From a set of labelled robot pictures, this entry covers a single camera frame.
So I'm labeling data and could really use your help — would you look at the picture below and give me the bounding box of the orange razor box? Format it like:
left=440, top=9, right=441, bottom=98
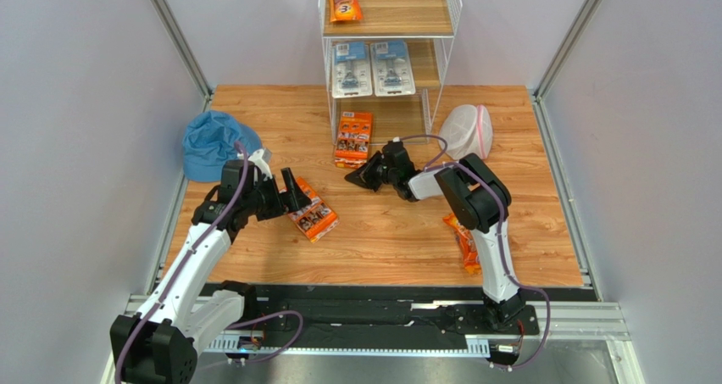
left=287, top=177, right=339, bottom=242
left=334, top=111, right=374, bottom=169

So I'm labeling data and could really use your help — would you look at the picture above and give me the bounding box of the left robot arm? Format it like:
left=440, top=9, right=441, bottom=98
left=109, top=151, right=311, bottom=383

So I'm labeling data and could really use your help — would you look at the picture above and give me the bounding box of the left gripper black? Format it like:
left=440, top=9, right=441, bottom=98
left=243, top=168, right=312, bottom=221

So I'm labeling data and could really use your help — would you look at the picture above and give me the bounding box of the blue bucket hat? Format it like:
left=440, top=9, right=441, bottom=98
left=181, top=110, right=263, bottom=182

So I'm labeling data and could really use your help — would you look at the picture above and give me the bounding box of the aluminium rail frame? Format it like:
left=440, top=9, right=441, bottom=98
left=101, top=292, right=633, bottom=384

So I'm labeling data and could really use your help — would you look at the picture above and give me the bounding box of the white Gillette razor pack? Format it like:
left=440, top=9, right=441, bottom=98
left=369, top=39, right=416, bottom=97

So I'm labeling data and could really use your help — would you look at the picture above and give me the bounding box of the white wire shelf rack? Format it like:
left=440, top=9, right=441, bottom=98
left=318, top=0, right=463, bottom=145

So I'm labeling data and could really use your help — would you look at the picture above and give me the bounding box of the white mesh laundry bag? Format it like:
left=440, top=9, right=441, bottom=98
left=438, top=104, right=494, bottom=160

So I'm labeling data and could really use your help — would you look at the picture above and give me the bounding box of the orange razor bag on shelf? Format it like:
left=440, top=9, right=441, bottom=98
left=329, top=0, right=364, bottom=23

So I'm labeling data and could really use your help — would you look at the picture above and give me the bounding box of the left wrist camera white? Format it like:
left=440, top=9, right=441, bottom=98
left=249, top=147, right=273, bottom=181

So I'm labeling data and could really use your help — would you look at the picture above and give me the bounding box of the orange razor bag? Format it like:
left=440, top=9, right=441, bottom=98
left=442, top=214, right=481, bottom=275
left=329, top=0, right=364, bottom=23

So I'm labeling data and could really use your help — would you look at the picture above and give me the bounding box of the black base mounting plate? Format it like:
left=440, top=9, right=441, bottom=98
left=197, top=283, right=542, bottom=351

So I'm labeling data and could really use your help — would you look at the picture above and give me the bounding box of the blue card razor blister pack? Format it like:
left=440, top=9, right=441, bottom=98
left=331, top=42, right=373, bottom=99

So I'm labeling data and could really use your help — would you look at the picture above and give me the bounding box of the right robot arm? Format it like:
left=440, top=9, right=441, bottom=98
left=345, top=140, right=525, bottom=329

